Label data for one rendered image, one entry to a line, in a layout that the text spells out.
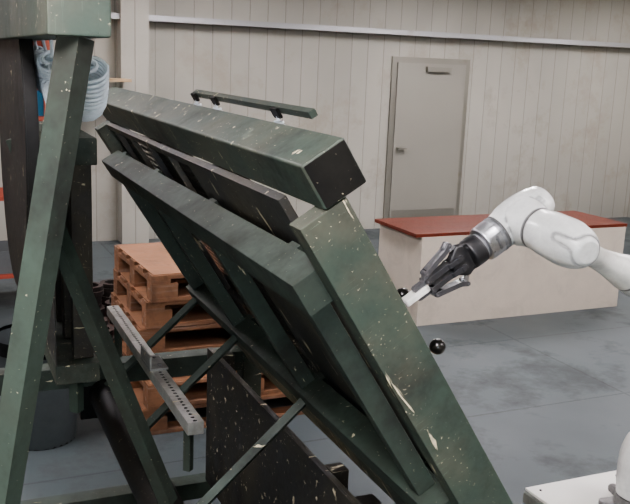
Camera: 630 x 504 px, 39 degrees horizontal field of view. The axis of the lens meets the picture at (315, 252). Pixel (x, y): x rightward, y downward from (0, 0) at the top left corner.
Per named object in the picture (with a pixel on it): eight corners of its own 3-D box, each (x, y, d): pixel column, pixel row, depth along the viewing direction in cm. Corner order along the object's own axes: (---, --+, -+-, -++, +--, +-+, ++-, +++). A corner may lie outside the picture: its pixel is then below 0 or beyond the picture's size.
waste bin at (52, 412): (83, 416, 512) (81, 318, 499) (87, 450, 468) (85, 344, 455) (-3, 422, 498) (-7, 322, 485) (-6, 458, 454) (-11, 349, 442)
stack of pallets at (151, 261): (292, 361, 619) (297, 233, 599) (350, 408, 540) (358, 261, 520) (107, 383, 564) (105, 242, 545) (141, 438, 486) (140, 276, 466)
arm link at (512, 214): (478, 208, 212) (514, 225, 202) (525, 173, 216) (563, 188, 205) (490, 242, 218) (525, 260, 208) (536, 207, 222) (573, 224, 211)
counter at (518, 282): (618, 305, 802) (627, 223, 786) (410, 326, 712) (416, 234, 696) (566, 287, 865) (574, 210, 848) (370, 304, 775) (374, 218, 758)
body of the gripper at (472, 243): (482, 234, 205) (452, 257, 203) (496, 263, 208) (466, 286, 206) (464, 228, 212) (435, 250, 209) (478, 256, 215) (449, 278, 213)
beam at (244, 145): (326, 212, 161) (369, 182, 164) (301, 166, 157) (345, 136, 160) (106, 120, 359) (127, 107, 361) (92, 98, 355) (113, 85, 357)
